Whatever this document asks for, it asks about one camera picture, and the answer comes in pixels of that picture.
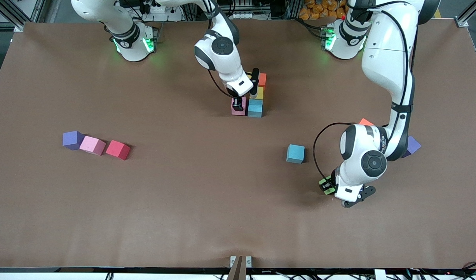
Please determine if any green foam block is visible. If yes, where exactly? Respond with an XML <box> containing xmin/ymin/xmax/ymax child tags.
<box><xmin>319</xmin><ymin>176</ymin><xmax>336</xmax><ymax>195</ymax></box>

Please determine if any pink foam block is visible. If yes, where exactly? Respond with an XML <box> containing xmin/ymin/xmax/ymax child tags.
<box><xmin>231</xmin><ymin>96</ymin><xmax>247</xmax><ymax>116</ymax></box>
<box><xmin>79</xmin><ymin>136</ymin><xmax>106</xmax><ymax>156</ymax></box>

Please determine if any blue foam block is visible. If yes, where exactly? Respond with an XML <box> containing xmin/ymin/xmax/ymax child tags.
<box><xmin>286</xmin><ymin>144</ymin><xmax>305</xmax><ymax>164</ymax></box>
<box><xmin>248</xmin><ymin>99</ymin><xmax>264</xmax><ymax>118</ymax></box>

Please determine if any red foam block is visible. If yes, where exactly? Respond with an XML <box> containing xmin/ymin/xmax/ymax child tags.
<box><xmin>106</xmin><ymin>140</ymin><xmax>131</xmax><ymax>161</ymax></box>

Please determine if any purple foam block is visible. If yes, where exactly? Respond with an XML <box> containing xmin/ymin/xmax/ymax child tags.
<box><xmin>402</xmin><ymin>136</ymin><xmax>422</xmax><ymax>158</ymax></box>
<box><xmin>63</xmin><ymin>131</ymin><xmax>85</xmax><ymax>151</ymax></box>

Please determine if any white power strip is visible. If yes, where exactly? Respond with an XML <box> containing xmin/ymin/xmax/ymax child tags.
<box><xmin>121</xmin><ymin>0</ymin><xmax>184</xmax><ymax>22</ymax></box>

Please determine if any bag of orange fruit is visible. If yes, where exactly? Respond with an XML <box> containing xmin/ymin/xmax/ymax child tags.
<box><xmin>299</xmin><ymin>0</ymin><xmax>349</xmax><ymax>21</ymax></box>

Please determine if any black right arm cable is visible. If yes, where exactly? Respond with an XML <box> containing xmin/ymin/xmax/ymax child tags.
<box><xmin>208</xmin><ymin>69</ymin><xmax>234</xmax><ymax>98</ymax></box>

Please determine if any equipment rack with cables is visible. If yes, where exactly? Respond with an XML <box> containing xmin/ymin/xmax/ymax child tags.
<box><xmin>230</xmin><ymin>0</ymin><xmax>262</xmax><ymax>20</ymax></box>

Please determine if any metal table edge bracket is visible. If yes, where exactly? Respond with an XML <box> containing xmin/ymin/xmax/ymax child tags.
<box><xmin>227</xmin><ymin>255</ymin><xmax>252</xmax><ymax>280</ymax></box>

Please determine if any bundle of floor cables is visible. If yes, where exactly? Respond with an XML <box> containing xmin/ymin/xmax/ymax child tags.
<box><xmin>401</xmin><ymin>262</ymin><xmax>476</xmax><ymax>280</ymax></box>

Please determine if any aluminium frame profile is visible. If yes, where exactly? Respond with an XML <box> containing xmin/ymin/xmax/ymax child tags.
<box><xmin>0</xmin><ymin>0</ymin><xmax>48</xmax><ymax>32</ymax></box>
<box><xmin>455</xmin><ymin>0</ymin><xmax>476</xmax><ymax>28</ymax></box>

